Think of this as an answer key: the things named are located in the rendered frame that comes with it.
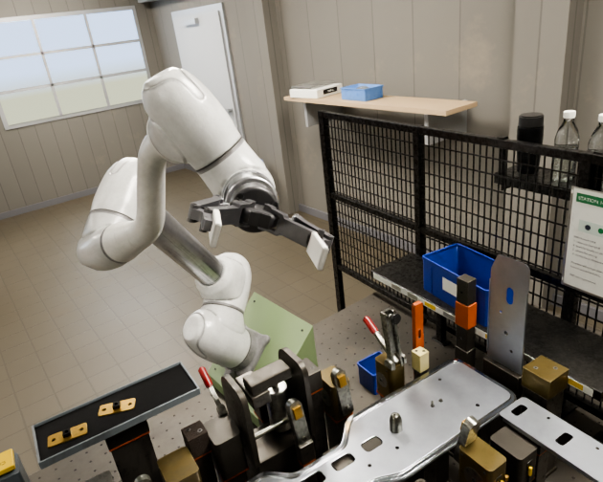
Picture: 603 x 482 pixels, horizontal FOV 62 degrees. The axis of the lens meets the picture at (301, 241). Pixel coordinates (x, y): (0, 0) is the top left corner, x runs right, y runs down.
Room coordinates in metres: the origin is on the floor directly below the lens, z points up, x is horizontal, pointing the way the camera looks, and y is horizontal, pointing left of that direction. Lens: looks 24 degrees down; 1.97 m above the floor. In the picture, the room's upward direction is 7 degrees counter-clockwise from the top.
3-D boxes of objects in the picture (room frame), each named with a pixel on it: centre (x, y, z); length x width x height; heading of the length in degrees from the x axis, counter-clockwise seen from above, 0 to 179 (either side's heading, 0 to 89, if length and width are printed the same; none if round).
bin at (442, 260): (1.45, -0.54, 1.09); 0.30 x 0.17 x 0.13; 23
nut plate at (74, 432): (0.89, 0.58, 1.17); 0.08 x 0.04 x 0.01; 112
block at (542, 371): (1.03, -0.59, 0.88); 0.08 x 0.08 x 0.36; 29
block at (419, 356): (1.16, -0.29, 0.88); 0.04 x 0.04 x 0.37; 29
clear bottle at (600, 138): (1.33, -0.85, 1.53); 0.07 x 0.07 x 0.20
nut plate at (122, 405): (0.97, 0.49, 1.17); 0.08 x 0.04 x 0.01; 99
